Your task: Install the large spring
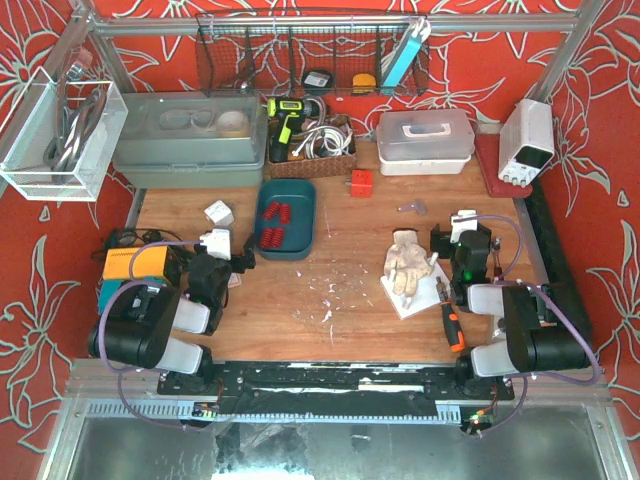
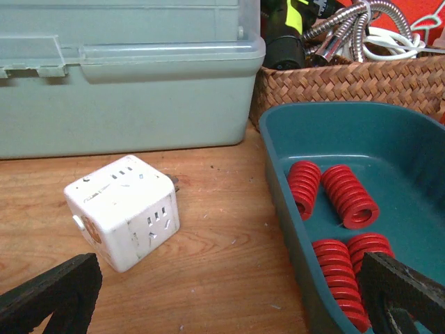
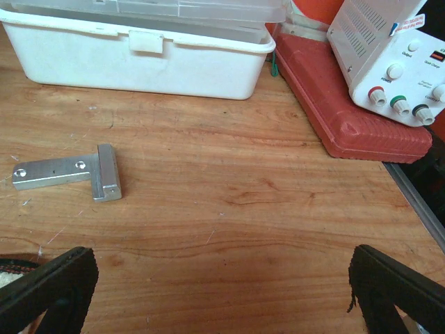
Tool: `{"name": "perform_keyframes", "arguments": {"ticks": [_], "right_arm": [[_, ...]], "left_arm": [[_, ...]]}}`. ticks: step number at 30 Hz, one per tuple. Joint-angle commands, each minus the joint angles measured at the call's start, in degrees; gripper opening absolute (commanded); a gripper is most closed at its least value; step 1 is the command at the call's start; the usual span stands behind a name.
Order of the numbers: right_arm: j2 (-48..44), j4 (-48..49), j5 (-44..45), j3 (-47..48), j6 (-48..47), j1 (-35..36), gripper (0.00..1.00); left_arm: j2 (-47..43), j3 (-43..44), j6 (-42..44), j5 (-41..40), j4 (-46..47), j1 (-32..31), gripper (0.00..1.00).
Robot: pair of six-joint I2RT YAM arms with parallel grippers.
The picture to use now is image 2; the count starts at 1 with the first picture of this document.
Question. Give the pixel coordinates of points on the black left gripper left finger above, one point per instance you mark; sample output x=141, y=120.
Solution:
x=66, y=294

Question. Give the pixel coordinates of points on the white cube power socket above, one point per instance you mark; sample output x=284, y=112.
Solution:
x=124, y=210

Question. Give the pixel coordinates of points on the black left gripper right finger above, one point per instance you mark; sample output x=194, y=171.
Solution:
x=397, y=296

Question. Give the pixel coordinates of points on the yellow black power drill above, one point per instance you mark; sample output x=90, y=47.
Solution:
x=284, y=26

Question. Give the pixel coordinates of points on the woven wicker basket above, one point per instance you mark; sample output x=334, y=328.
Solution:
x=415, y=83

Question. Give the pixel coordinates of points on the grey plastic storage box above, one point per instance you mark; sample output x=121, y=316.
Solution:
x=96, y=77

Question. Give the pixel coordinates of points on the red spring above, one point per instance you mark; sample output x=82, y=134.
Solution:
x=354, y=205
x=304, y=179
x=335, y=263
x=369, y=242

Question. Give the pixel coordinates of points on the teal plastic tray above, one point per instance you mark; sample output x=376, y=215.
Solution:
x=398, y=156

